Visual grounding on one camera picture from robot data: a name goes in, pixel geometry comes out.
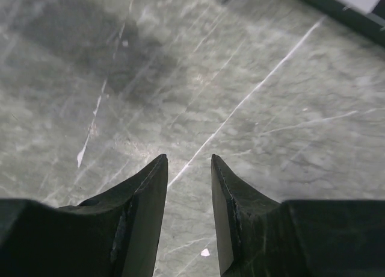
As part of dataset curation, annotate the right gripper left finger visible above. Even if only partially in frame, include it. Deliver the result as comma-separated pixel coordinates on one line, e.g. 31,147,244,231
1,154,168,276

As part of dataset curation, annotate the black white chessboard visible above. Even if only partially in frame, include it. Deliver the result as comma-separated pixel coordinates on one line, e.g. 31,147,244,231
303,0,384,46

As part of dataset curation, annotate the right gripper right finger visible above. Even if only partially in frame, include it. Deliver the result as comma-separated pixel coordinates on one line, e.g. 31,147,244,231
211,155,384,276

